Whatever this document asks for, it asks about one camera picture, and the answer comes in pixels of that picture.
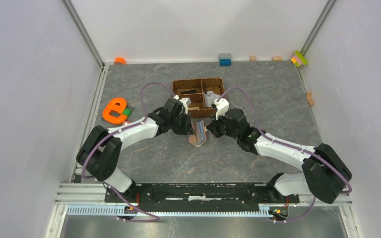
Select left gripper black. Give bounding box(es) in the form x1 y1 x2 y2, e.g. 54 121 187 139
170 111 195 135

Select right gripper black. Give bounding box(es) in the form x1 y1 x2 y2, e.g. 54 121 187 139
207 110 239 140

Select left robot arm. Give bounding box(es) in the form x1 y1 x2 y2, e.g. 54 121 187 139
76 96 194 202

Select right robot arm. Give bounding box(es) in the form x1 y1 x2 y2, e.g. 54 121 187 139
206 109 352 204

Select grey cards in basket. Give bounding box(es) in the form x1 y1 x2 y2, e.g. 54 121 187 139
204 91 220 108

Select black item in basket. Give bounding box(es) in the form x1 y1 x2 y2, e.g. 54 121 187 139
181 89 198 95

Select brown woven divided basket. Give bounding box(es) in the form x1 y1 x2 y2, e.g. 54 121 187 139
172 78 225 119

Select green toy block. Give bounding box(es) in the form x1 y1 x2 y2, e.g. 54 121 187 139
122 108 133 117

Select orange tape dispenser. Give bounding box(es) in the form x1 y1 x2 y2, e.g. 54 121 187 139
102 98 127 125

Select blue grey toy bricks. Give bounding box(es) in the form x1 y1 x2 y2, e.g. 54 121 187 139
218 53 232 66

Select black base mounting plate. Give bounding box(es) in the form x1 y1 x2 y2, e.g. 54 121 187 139
122 182 300 212

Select orange round cap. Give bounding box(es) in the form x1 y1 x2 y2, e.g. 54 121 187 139
114 57 126 65

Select curved tan wooden piece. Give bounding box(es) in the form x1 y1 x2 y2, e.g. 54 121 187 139
306 92 315 106

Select green pink toy bricks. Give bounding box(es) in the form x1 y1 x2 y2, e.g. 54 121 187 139
290 51 309 68

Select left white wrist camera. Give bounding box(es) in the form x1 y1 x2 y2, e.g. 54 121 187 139
173 95 191 115

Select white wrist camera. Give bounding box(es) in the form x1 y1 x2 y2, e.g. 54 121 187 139
212 98 229 120
173 95 191 115

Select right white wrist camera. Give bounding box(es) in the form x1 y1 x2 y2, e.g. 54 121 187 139
212 98 229 120

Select light blue cable duct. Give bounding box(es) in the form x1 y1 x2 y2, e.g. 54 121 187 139
66 205 277 218

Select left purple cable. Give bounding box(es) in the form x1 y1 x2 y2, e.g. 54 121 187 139
80 82 177 223

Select purple cable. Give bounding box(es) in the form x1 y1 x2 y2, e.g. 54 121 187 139
80 82 177 223
215 87 354 224

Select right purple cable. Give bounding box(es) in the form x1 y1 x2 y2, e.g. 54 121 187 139
215 87 354 224

